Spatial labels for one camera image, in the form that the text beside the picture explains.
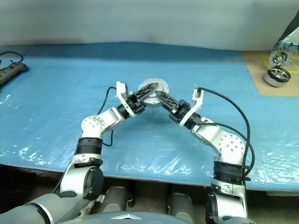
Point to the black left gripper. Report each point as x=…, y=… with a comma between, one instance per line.
x=135, y=104

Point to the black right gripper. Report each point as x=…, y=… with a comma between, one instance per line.
x=181, y=112

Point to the finned motor cover with circuit board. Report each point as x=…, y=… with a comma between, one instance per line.
x=163, y=85

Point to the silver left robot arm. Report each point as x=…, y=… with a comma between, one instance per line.
x=93, y=126

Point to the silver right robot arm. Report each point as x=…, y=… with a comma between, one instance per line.
x=231, y=144

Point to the spare grey motor with rotor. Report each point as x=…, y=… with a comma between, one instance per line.
x=276, y=75

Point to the spare finned motor cover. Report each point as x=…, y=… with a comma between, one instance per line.
x=280, y=58

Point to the brown cardboard mat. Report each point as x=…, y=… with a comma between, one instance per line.
x=257, y=74

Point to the dark rounded cylinder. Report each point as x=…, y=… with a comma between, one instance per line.
x=115, y=198
x=181, y=203

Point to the small white plug connector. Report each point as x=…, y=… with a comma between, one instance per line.
x=101, y=199

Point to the grey robot torso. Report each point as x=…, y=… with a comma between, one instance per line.
x=144, y=219

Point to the grey metal stand foot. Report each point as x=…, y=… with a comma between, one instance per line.
x=283, y=44

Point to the black power strip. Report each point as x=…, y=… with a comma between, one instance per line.
x=11, y=71

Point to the black slanted panel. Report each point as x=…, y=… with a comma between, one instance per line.
x=292, y=28

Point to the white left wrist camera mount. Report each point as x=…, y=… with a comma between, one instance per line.
x=121, y=89

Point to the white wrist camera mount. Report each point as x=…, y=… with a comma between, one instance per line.
x=197, y=100
x=121, y=89

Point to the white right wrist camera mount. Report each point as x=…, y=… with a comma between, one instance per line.
x=197, y=100

